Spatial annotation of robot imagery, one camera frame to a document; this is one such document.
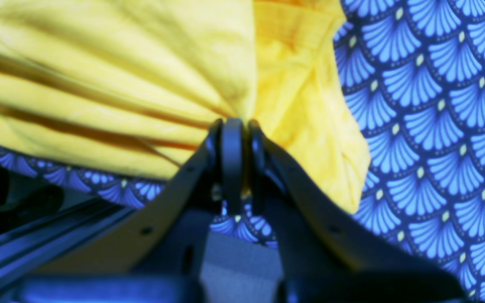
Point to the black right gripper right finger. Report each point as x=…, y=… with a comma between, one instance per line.
x=326, y=256

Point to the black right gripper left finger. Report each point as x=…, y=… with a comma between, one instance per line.
x=155, y=256

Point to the yellow T-shirt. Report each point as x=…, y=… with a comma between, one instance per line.
x=131, y=86

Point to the blue fan-pattern tablecloth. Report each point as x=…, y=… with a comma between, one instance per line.
x=412, y=74

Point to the grey metal frame rail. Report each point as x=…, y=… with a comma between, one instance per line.
x=34, y=244

